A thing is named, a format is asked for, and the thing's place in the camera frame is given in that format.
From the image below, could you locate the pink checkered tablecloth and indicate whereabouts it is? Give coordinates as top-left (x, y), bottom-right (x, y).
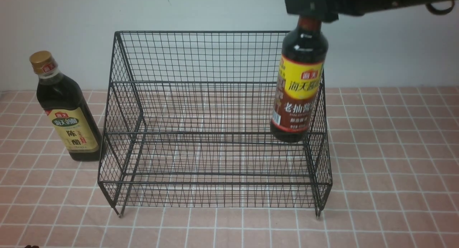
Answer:
top-left (1, 87), bottom-right (458, 248)

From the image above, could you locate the soy sauce bottle red neck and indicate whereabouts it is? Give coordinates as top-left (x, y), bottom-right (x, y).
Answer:
top-left (269, 16), bottom-right (328, 143)

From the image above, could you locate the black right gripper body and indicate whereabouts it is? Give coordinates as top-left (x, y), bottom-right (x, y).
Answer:
top-left (285, 0), bottom-right (455, 23)

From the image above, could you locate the black wire mesh rack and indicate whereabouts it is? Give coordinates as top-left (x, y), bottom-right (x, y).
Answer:
top-left (97, 31), bottom-right (333, 217)

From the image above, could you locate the vinegar bottle with gold cap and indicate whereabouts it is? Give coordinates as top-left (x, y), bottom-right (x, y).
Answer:
top-left (29, 51), bottom-right (103, 162)

